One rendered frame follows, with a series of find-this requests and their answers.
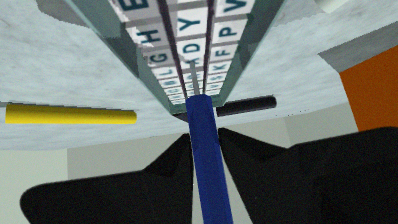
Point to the black cylinder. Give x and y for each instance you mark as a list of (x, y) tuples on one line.
[(181, 116), (246, 106)]

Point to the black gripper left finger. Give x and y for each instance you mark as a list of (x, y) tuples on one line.
[(161, 193)]

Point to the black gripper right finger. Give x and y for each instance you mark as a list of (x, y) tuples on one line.
[(275, 183)]

